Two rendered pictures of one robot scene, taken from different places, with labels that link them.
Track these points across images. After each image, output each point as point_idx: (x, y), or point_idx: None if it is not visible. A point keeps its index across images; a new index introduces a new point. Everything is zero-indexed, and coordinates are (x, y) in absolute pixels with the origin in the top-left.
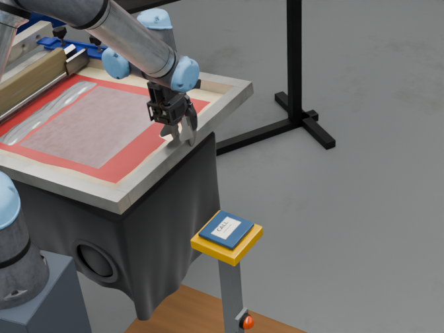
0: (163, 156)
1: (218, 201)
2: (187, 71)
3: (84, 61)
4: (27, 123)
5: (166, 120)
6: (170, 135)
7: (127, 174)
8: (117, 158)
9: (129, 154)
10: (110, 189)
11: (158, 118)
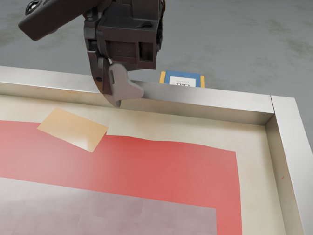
0: (176, 89)
1: None
2: None
3: None
4: None
5: (162, 33)
6: (91, 133)
7: (208, 146)
8: (174, 188)
9: (156, 174)
10: (281, 119)
11: (160, 43)
